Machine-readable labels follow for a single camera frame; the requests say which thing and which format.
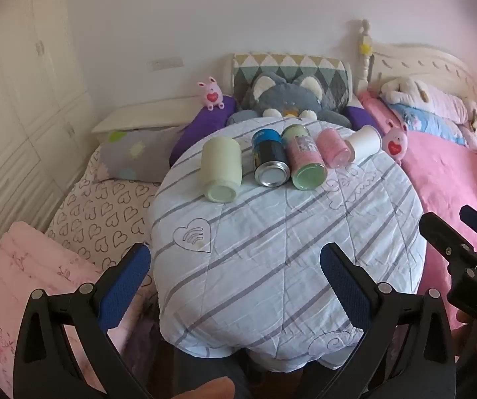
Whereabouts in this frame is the diamond patterned cushion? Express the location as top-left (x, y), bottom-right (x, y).
top-left (232, 52), bottom-right (352, 109)

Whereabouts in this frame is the pale yellow cup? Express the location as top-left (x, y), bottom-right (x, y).
top-left (200, 136), bottom-right (243, 203)

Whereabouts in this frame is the white wardrobe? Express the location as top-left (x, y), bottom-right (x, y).
top-left (0, 0), bottom-right (98, 285)

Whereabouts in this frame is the grey dotted pillow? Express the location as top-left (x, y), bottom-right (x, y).
top-left (97, 126), bottom-right (190, 184)

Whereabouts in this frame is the grey cat plush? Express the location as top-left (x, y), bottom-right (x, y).
top-left (227, 72), bottom-right (352, 129)

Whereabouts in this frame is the purple cushion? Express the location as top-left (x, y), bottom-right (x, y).
top-left (344, 106), bottom-right (379, 130)
top-left (169, 95), bottom-right (239, 168)

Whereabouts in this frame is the white wall socket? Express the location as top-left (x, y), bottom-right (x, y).
top-left (152, 59), bottom-right (185, 71)

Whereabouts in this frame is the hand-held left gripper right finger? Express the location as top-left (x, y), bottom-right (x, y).
top-left (319, 242), bottom-right (458, 399)

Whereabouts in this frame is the pink bed blanket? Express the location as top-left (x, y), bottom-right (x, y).
top-left (358, 93), bottom-right (477, 302)

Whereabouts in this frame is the pink cup with green lid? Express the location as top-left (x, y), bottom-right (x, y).
top-left (281, 125), bottom-right (328, 192)

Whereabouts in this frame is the small pink bunny plush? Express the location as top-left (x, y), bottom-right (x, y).
top-left (197, 76), bottom-right (226, 112)

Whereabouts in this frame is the heart print bed sheet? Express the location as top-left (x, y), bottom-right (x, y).
top-left (45, 145), bottom-right (165, 276)

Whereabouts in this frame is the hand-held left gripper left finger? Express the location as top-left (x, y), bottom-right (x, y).
top-left (13, 243), bottom-right (156, 399)

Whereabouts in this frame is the blue and black can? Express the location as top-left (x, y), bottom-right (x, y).
top-left (252, 129), bottom-right (291, 188)

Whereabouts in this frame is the folded pink floral blanket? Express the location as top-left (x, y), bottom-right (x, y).
top-left (0, 220), bottom-right (158, 385)

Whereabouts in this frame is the white cup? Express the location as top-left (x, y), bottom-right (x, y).
top-left (344, 125), bottom-right (383, 163)

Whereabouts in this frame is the pink translucent cup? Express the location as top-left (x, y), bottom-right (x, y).
top-left (317, 128), bottom-right (355, 170)

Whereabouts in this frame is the white dog plush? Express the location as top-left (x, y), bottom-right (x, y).
top-left (379, 76), bottom-right (477, 139)

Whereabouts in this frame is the white striped quilt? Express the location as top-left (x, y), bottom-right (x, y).
top-left (147, 115), bottom-right (429, 373)

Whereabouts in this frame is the pink pig plush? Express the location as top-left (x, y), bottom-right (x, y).
top-left (382, 122), bottom-right (409, 161)

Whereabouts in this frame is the blue printed pillow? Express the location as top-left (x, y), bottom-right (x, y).
top-left (388, 102), bottom-right (470, 147)

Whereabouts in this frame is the cream bed headboard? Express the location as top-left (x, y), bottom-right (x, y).
top-left (353, 19), bottom-right (477, 136)

